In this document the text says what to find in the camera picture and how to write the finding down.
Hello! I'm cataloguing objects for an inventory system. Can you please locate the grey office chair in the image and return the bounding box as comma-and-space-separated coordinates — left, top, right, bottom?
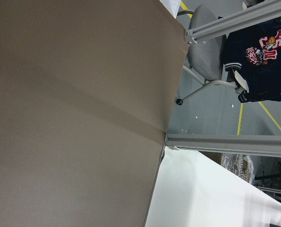
176, 4, 237, 105

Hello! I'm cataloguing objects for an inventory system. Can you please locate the navy varsity jacket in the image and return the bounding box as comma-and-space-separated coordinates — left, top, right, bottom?
221, 19, 281, 103

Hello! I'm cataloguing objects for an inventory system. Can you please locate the aluminium frame post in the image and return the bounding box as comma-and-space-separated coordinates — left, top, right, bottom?
165, 134, 281, 157

